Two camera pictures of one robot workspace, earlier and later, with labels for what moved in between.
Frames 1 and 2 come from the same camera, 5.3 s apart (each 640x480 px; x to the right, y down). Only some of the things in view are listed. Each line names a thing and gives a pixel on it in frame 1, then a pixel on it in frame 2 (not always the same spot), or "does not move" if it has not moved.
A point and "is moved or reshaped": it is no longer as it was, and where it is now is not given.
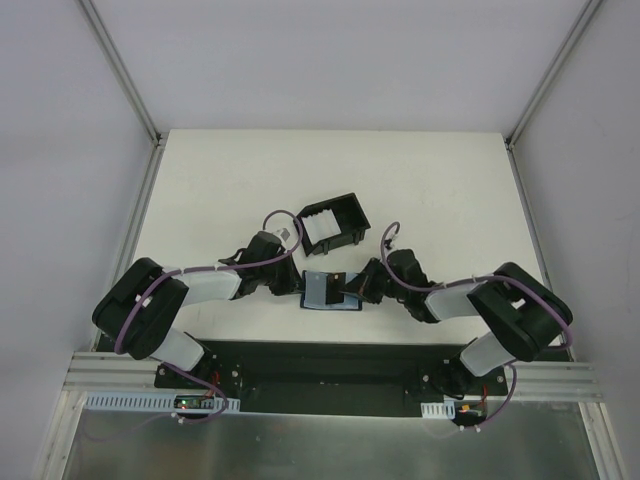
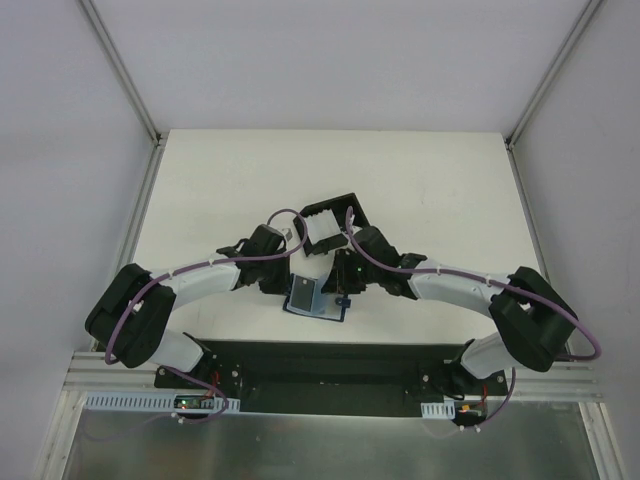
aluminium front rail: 535,381 does not move
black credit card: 335,281 is moved or reshaped
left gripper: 291,280 does not move
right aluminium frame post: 551,72 does not move
